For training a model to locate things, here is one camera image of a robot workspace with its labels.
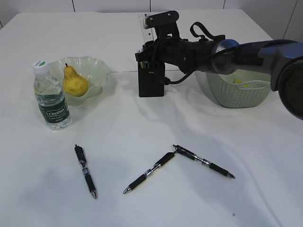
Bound yellow pear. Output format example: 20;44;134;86
62;63;89;97

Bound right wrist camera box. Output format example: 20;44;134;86
143;10;180;40

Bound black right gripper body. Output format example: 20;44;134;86
135;37;217;74

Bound blue grey right robot arm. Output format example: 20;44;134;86
135;35;303;119

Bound clear plastic ruler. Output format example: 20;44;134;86
139;13;155;43

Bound pale green glass plate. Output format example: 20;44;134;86
49;56;110;105

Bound green woven plastic basket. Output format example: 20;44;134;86
206;70;271;108

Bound clear plastic water bottle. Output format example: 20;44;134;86
32;60;71;131

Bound yellow white waste paper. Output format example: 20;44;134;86
232;77;251;89

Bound black pen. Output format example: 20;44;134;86
173;145;235;179
123;152;176;194
74;144;98;199

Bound black square pen holder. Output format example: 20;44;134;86
138;61;165;97

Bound black pen under ruler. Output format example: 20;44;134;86
123;152;176;194

